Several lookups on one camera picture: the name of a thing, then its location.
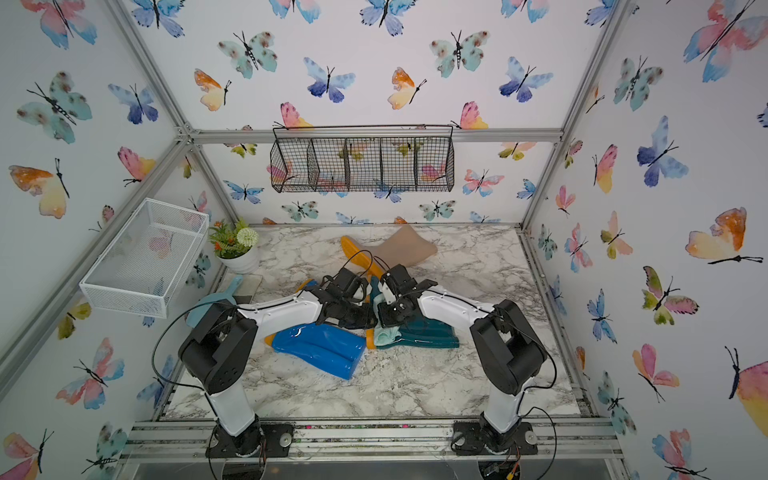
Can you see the teal green rubber boot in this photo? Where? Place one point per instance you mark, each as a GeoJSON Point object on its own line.
{"type": "Point", "coordinates": [421, 333]}

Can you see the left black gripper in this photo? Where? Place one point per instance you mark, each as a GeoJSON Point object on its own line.
{"type": "Point", "coordinates": [368, 320]}

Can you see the blue rubber boot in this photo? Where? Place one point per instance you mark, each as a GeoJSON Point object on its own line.
{"type": "Point", "coordinates": [326, 347]}

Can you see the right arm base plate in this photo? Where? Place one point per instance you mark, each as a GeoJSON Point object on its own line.
{"type": "Point", "coordinates": [492, 438]}

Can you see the potted plant white pot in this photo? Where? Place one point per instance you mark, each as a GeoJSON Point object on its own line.
{"type": "Point", "coordinates": [236, 245]}

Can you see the white mesh wall basket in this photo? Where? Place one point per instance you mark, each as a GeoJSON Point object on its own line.
{"type": "Point", "coordinates": [142, 267]}

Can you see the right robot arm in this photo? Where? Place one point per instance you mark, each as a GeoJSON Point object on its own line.
{"type": "Point", "coordinates": [510, 352]}

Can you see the beige rubber boot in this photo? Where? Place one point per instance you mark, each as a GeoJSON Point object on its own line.
{"type": "Point", "coordinates": [405, 247]}

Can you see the mint green fluffy cloth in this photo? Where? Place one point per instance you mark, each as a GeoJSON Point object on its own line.
{"type": "Point", "coordinates": [385, 336]}

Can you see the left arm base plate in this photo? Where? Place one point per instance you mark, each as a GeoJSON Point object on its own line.
{"type": "Point", "coordinates": [264, 440]}

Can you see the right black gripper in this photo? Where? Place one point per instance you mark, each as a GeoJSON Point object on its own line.
{"type": "Point", "coordinates": [385, 320]}

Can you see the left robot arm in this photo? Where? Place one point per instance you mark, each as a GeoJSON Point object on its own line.
{"type": "Point", "coordinates": [216, 353]}

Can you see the aluminium front rail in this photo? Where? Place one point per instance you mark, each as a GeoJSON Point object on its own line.
{"type": "Point", "coordinates": [367, 440]}

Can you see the black wire wall basket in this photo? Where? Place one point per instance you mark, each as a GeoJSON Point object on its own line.
{"type": "Point", "coordinates": [362, 159]}

